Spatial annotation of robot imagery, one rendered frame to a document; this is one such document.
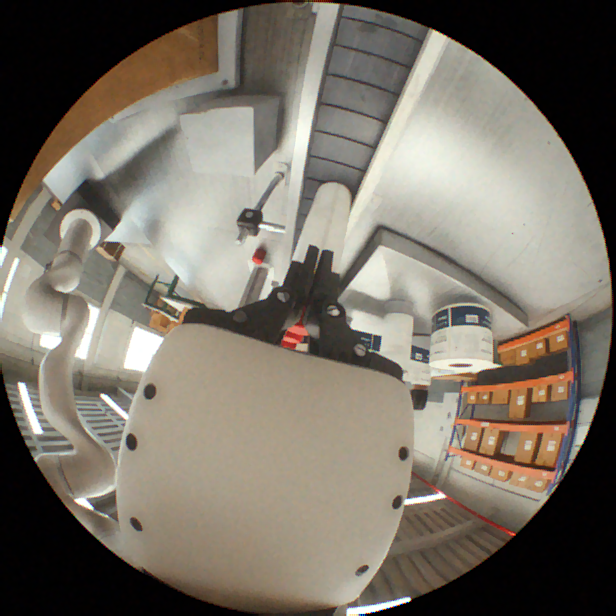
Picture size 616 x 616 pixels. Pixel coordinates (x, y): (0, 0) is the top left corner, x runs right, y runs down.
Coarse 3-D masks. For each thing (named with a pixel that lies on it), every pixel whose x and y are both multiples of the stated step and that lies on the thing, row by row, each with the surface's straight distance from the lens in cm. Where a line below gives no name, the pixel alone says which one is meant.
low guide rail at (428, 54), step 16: (432, 32) 23; (432, 48) 22; (416, 64) 22; (432, 64) 22; (416, 80) 22; (400, 96) 23; (416, 96) 22; (400, 112) 22; (400, 128) 22; (384, 144) 23; (384, 160) 23; (368, 176) 24; (368, 192) 25; (352, 208) 27; (352, 224) 29
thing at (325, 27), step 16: (320, 16) 17; (336, 16) 17; (320, 32) 17; (320, 48) 17; (320, 64) 17; (304, 80) 17; (320, 80) 17; (304, 96) 17; (320, 96) 18; (304, 112) 17; (304, 128) 18; (304, 144) 18; (304, 160) 19; (304, 176) 21; (288, 208) 23; (288, 224) 25; (288, 240) 27; (288, 256) 30
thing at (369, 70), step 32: (352, 32) 25; (384, 32) 25; (416, 32) 26; (352, 64) 25; (384, 64) 25; (352, 96) 25; (384, 96) 25; (320, 128) 26; (352, 128) 26; (384, 128) 26; (320, 160) 28; (352, 160) 27; (352, 192) 30
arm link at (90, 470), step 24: (72, 312) 61; (72, 336) 58; (48, 360) 56; (72, 360) 59; (48, 384) 54; (72, 384) 58; (48, 408) 53; (72, 408) 54; (72, 432) 52; (72, 456) 53; (96, 456) 51; (72, 480) 51; (96, 480) 51
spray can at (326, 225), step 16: (320, 192) 28; (336, 192) 27; (320, 208) 24; (336, 208) 24; (320, 224) 22; (336, 224) 23; (304, 240) 21; (320, 240) 20; (336, 240) 21; (304, 256) 19; (336, 256) 20; (336, 272) 20
